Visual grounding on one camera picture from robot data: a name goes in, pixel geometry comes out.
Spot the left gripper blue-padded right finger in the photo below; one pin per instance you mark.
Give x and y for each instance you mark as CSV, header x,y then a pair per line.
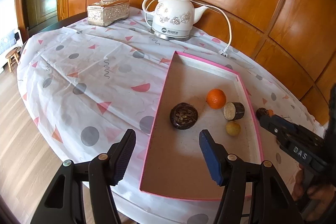
x,y
215,156

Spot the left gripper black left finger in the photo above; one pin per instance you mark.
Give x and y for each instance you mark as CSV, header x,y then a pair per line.
x,y
119,157

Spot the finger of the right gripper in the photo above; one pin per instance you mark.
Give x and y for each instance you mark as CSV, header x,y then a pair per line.
x,y
273,124

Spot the small orange carrot piece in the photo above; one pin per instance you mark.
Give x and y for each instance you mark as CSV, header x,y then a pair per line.
x,y
270,112

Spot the small yellow round fruit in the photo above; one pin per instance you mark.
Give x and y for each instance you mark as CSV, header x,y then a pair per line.
x,y
233,128

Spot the dark sugarcane segment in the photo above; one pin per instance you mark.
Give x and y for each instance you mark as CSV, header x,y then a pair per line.
x,y
233,111

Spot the dark brown dried fruit front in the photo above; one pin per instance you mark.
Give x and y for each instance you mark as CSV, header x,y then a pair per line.
x,y
183,116

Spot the dark brown dried fruit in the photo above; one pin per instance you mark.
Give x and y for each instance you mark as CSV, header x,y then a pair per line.
x,y
183,116
260,112

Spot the orange mandarin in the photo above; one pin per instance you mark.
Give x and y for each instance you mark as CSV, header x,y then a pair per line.
x,y
216,99

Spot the person right hand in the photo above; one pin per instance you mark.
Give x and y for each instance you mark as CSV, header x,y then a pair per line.
x,y
323,194

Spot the pink-edged shallow tray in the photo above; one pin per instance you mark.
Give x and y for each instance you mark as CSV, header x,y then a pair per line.
x,y
174,165

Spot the white patterned tablecloth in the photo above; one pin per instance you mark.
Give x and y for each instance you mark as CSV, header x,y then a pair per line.
x,y
84,86

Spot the metal kettle base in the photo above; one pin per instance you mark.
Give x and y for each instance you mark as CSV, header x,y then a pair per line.
x,y
169,36

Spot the ornate silver tissue box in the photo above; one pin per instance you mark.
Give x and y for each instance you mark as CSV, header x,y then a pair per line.
x,y
105,12

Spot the small wooden stool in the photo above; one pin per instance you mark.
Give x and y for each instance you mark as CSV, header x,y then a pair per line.
x,y
13,58

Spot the white ceramic electric kettle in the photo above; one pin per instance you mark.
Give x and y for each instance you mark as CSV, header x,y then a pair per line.
x,y
175,17

